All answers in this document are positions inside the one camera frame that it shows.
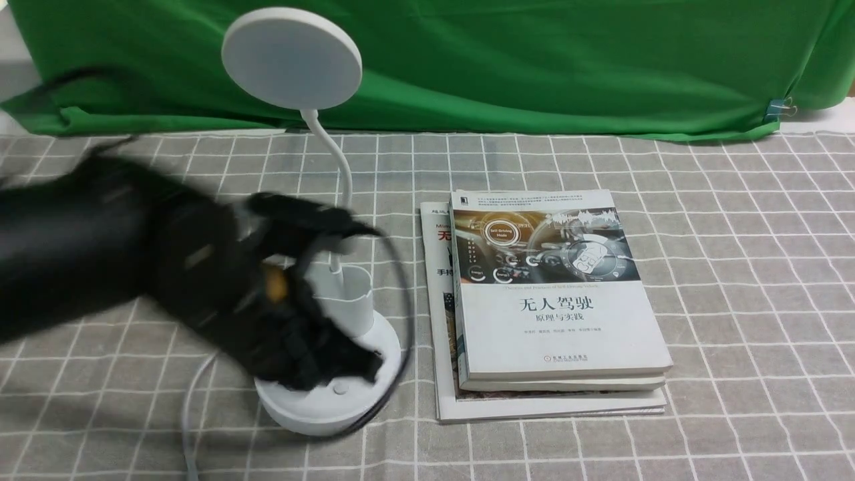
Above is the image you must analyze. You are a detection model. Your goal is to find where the blue binder clip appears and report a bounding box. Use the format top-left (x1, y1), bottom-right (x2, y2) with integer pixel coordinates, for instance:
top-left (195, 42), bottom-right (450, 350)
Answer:
top-left (763, 97), bottom-right (799, 123)

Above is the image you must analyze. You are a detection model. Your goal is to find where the magazine under books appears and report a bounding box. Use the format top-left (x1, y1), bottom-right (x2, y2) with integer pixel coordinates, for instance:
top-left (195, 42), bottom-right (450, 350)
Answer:
top-left (419, 202), bottom-right (667, 423)

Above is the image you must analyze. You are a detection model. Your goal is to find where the green backdrop cloth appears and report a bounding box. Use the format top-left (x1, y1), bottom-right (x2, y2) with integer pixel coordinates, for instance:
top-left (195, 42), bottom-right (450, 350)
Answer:
top-left (2, 1), bottom-right (854, 141)

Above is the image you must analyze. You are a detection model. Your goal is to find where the white lamp power cable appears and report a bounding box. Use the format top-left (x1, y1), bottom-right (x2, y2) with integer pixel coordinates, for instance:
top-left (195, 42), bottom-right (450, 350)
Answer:
top-left (182, 353), bottom-right (218, 481)

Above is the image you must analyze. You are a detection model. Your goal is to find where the white desk lamp with base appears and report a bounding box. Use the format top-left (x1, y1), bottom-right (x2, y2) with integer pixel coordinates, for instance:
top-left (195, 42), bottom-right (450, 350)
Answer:
top-left (222, 7), bottom-right (410, 436)

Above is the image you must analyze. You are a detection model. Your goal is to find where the grey checked tablecloth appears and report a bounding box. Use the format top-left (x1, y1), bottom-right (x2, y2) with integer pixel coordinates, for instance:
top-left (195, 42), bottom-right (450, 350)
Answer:
top-left (1, 133), bottom-right (854, 480)

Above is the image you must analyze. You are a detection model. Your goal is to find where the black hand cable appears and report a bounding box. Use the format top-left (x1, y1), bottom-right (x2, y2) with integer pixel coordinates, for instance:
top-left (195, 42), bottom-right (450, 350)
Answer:
top-left (299, 229), bottom-right (413, 442)

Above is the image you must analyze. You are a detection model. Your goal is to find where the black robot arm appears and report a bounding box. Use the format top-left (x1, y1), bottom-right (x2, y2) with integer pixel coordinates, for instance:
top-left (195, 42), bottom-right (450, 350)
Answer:
top-left (1, 141), bottom-right (200, 344)

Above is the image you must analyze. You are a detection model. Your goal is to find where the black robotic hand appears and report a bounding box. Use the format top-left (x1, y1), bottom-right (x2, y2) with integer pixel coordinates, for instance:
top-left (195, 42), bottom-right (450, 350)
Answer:
top-left (147, 192), bottom-right (383, 391)

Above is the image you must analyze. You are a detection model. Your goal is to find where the white self-driving textbook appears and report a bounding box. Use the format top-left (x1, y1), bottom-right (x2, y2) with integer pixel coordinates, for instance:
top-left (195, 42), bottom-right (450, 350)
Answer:
top-left (449, 190), bottom-right (674, 390)

